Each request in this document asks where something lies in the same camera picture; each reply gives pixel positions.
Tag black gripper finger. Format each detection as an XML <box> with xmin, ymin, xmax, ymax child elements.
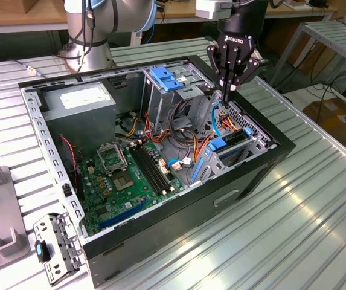
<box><xmin>229</xmin><ymin>46</ymin><xmax>268</xmax><ymax>103</ymax></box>
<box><xmin>207</xmin><ymin>43</ymin><xmax>231</xmax><ymax>106</ymax></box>

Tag blue data wire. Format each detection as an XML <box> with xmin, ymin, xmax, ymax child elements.
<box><xmin>211</xmin><ymin>101</ymin><xmax>229</xmax><ymax>137</ymax></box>

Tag orange red power wire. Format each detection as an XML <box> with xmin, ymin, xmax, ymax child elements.
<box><xmin>190</xmin><ymin>113</ymin><xmax>242</xmax><ymax>166</ymax></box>

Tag hard disk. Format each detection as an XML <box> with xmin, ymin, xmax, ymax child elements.
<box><xmin>191</xmin><ymin>126</ymin><xmax>254</xmax><ymax>184</ymax></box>

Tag metal disk bay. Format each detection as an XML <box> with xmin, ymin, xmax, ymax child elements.
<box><xmin>187</xmin><ymin>89</ymin><xmax>279</xmax><ymax>187</ymax></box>

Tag blue drive latch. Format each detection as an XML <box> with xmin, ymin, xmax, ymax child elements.
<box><xmin>149</xmin><ymin>68</ymin><xmax>186</xmax><ymax>94</ymax></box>

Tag metal drive cage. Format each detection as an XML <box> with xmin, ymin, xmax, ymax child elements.
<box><xmin>141</xmin><ymin>62</ymin><xmax>214</xmax><ymax>134</ymax></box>

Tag metal slat table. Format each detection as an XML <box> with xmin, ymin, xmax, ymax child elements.
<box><xmin>269</xmin><ymin>19</ymin><xmax>346</xmax><ymax>87</ymax></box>

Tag brown cardboard box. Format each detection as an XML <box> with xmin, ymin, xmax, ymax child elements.
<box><xmin>302</xmin><ymin>98</ymin><xmax>346</xmax><ymax>152</ymax></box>

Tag black RAM slot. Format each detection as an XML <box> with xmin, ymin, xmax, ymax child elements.
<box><xmin>141</xmin><ymin>141</ymin><xmax>175</xmax><ymax>190</ymax></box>
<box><xmin>137</xmin><ymin>142</ymin><xmax>171</xmax><ymax>192</ymax></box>
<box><xmin>133</xmin><ymin>143</ymin><xmax>168</xmax><ymax>194</ymax></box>
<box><xmin>129</xmin><ymin>144</ymin><xmax>165</xmax><ymax>196</ymax></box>

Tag metal socket cover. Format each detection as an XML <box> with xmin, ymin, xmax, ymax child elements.
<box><xmin>96</xmin><ymin>141</ymin><xmax>129</xmax><ymax>176</ymax></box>

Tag black PC case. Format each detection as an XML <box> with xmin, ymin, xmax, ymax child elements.
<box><xmin>18</xmin><ymin>54</ymin><xmax>296</xmax><ymax>288</ymax></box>

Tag CPU socket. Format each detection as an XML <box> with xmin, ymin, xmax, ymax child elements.
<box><xmin>111</xmin><ymin>172</ymin><xmax>136</xmax><ymax>193</ymax></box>

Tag grey power supply unit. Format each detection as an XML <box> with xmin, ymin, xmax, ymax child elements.
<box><xmin>41</xmin><ymin>81</ymin><xmax>118</xmax><ymax>155</ymax></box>

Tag green motherboard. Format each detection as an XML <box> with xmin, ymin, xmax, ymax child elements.
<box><xmin>75</xmin><ymin>140</ymin><xmax>185</xmax><ymax>238</ymax></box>

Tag blue expansion slot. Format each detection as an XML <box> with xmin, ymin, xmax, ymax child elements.
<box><xmin>98</xmin><ymin>199</ymin><xmax>149</xmax><ymax>230</ymax></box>

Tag wooden desk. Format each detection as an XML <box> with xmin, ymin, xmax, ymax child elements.
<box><xmin>0</xmin><ymin>0</ymin><xmax>338</xmax><ymax>34</ymax></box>

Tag grey parts rack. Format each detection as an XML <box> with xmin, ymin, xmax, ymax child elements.
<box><xmin>0</xmin><ymin>161</ymin><xmax>31</xmax><ymax>274</ymax></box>

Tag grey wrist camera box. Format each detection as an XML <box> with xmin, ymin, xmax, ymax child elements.
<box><xmin>195</xmin><ymin>0</ymin><xmax>234</xmax><ymax>21</ymax></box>

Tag black cable bundle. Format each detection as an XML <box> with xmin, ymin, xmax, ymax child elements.
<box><xmin>168</xmin><ymin>98</ymin><xmax>199</xmax><ymax>149</ymax></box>

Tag red orange wire bundle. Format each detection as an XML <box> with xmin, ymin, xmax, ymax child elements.
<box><xmin>144</xmin><ymin>111</ymin><xmax>173</xmax><ymax>144</ymax></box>

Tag short blue wire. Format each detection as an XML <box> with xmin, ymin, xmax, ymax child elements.
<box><xmin>166</xmin><ymin>159</ymin><xmax>196</xmax><ymax>172</ymax></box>

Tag yellow black power wires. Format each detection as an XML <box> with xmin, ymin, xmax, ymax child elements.
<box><xmin>123</xmin><ymin>112</ymin><xmax>147</xmax><ymax>137</ymax></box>

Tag red black twisted wire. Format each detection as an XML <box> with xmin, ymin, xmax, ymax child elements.
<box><xmin>59</xmin><ymin>135</ymin><xmax>79</xmax><ymax>185</ymax></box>

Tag black cable with connector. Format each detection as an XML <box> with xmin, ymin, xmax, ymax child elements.
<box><xmin>9</xmin><ymin>0</ymin><xmax>98</xmax><ymax>79</ymax></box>

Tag metal slot bracket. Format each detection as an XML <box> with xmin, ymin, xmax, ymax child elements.
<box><xmin>33</xmin><ymin>211</ymin><xmax>85</xmax><ymax>287</ymax></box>

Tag black blue bracket clip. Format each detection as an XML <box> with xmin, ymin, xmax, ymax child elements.
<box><xmin>34</xmin><ymin>240</ymin><xmax>52</xmax><ymax>263</ymax></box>

